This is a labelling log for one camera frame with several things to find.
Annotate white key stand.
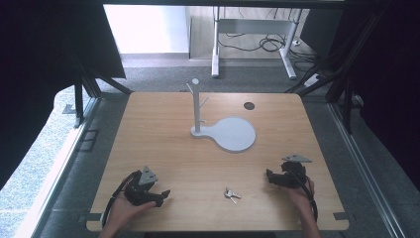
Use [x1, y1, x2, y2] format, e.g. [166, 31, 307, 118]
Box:
[185, 77, 258, 154]

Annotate black metal frame strut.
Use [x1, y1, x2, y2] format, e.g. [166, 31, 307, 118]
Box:
[284, 6, 390, 135]
[72, 54, 134, 129]

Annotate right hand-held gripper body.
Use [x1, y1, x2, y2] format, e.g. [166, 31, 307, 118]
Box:
[278, 154, 313, 190]

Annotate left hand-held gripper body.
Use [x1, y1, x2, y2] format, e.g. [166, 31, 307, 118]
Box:
[123, 166, 163, 207]

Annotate dark floor hatch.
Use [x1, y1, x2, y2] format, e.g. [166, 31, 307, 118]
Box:
[76, 128, 100, 153]

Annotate white power strip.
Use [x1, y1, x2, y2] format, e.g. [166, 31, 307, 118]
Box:
[302, 72, 324, 88]

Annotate person's right hand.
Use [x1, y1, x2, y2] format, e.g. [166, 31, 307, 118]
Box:
[283, 178, 317, 213]

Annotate black floor cables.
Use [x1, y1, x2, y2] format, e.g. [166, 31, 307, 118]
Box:
[218, 32, 319, 64]

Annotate white desk frame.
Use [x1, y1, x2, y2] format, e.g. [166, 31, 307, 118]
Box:
[210, 5, 304, 80]

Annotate person's left hand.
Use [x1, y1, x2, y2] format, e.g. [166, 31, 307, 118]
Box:
[104, 192, 157, 233]

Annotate black curtain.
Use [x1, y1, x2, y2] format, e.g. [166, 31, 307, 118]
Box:
[0, 0, 127, 192]
[330, 0, 420, 183]

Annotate silver bunch of keys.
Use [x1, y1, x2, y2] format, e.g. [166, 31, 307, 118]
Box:
[223, 186, 243, 205]

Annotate aluminium floor rail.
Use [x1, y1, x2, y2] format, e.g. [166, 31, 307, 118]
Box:
[13, 97, 101, 238]
[327, 101, 401, 238]

